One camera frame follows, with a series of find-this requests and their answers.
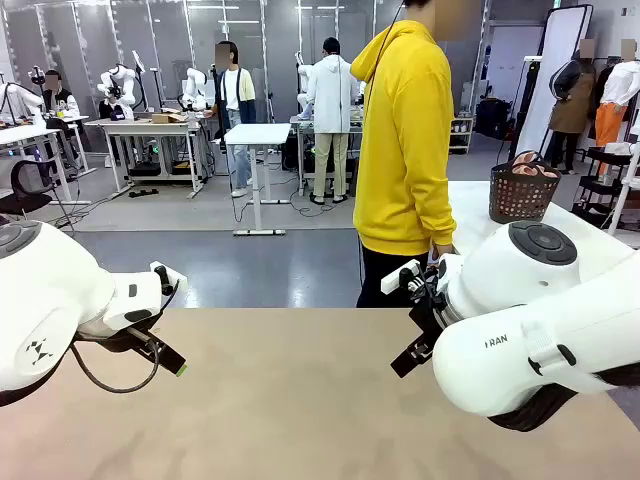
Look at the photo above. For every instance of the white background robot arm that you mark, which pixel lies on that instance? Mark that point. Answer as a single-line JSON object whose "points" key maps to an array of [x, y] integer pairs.
{"points": [[122, 80], [303, 85], [20, 97], [195, 85]]}

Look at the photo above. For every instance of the long white desk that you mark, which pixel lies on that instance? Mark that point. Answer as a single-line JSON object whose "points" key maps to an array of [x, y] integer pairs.
{"points": [[30, 135]]}

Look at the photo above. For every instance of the white shoe shelf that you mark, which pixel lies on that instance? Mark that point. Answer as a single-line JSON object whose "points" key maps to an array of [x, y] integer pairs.
{"points": [[462, 135]]}

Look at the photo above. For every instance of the black light stand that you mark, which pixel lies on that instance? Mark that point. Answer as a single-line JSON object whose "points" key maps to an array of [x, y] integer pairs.
{"points": [[140, 75]]}

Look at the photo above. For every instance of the small white standing desk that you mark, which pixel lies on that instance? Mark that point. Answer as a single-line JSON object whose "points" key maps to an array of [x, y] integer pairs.
{"points": [[257, 134]]}

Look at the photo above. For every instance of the seated person in dark clothes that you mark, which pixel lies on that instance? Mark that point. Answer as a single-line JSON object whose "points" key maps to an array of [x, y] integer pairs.
{"points": [[115, 110]]}

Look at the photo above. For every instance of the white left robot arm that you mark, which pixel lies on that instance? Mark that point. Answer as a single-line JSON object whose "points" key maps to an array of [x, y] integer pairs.
{"points": [[50, 300]]}

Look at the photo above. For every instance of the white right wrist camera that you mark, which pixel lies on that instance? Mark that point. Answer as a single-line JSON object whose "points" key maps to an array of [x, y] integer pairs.
{"points": [[400, 280]]}

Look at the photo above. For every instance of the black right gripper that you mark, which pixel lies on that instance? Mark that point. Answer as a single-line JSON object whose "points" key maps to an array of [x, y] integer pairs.
{"points": [[427, 325]]}

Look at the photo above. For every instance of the tall white reflector panel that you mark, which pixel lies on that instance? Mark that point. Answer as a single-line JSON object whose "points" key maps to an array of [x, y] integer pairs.
{"points": [[555, 75]]}

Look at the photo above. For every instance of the person in yellow hoodie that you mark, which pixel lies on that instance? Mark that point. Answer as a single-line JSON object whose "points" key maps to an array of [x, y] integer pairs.
{"points": [[400, 150]]}

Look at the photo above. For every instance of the person in brown coat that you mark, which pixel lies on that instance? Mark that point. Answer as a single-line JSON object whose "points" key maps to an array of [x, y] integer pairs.
{"points": [[570, 110]]}

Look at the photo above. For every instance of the dark plastic laundry basket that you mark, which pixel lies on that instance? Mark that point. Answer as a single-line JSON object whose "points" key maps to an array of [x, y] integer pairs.
{"points": [[522, 197]]}

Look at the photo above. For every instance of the right forearm in yellow sleeve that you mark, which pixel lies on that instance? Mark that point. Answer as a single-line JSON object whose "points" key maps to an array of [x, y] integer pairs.
{"points": [[442, 210]]}

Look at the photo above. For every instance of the grey desk with equipment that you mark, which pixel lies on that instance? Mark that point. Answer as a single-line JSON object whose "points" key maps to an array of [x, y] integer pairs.
{"points": [[300, 125]]}

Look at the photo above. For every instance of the brown cardboard box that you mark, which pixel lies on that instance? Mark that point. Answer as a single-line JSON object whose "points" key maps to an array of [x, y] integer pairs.
{"points": [[167, 118]]}

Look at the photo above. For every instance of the black suitcase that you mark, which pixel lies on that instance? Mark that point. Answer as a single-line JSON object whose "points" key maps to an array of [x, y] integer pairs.
{"points": [[492, 117]]}

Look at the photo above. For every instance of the white desk with cardboard box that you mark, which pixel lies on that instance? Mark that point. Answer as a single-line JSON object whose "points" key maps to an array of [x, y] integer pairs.
{"points": [[145, 127]]}

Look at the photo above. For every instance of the black rolling cart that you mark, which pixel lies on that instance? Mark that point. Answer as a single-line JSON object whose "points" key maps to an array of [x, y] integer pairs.
{"points": [[595, 185]]}

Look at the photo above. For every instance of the white side table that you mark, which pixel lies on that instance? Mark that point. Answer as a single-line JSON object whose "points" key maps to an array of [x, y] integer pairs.
{"points": [[475, 220]]}

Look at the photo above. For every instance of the seated person in varsity jacket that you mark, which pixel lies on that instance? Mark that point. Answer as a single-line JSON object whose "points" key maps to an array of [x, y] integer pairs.
{"points": [[60, 100]]}

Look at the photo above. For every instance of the person in cream navy cardigan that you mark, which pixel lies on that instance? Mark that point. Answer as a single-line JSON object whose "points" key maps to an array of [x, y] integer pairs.
{"points": [[235, 100]]}

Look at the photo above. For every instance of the person's right hand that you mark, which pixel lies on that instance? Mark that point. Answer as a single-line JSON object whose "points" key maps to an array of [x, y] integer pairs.
{"points": [[442, 252]]}

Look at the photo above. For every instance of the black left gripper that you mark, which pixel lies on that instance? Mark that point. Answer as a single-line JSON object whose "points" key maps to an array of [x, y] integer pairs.
{"points": [[120, 340]]}

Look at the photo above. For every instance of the black office chair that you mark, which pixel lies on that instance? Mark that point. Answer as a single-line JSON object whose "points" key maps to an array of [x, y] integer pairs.
{"points": [[30, 185]]}

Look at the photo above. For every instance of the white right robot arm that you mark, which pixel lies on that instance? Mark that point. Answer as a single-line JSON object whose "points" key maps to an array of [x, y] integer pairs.
{"points": [[525, 350]]}

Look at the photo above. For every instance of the white metal rack frame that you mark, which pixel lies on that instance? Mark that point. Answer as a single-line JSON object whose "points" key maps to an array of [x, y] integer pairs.
{"points": [[625, 190]]}

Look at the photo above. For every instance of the mannequin with orange trousers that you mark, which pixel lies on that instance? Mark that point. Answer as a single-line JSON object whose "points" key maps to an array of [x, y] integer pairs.
{"points": [[617, 85]]}

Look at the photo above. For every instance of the black floor power strip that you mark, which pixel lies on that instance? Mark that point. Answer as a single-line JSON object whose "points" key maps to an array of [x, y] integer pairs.
{"points": [[144, 192]]}

